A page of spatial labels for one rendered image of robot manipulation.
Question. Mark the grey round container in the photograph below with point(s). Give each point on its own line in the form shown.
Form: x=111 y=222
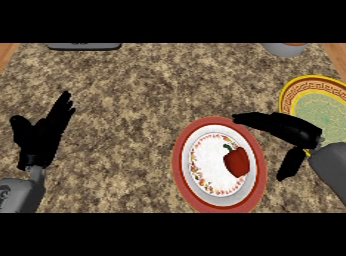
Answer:
x=286 y=49

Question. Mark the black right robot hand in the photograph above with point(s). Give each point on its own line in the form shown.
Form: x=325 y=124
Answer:
x=284 y=128

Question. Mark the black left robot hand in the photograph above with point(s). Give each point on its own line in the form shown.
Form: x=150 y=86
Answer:
x=45 y=133

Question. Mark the red bell pepper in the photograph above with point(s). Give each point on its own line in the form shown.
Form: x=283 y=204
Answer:
x=237 y=161

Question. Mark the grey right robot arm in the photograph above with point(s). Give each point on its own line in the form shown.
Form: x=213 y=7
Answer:
x=339 y=173

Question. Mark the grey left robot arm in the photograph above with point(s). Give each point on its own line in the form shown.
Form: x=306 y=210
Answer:
x=14 y=195

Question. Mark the yellow-rimmed green patterned plate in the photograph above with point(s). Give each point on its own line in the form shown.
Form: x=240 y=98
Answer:
x=328 y=113

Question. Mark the red-rimmed white floral plate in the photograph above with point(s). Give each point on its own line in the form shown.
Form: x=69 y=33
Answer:
x=207 y=163

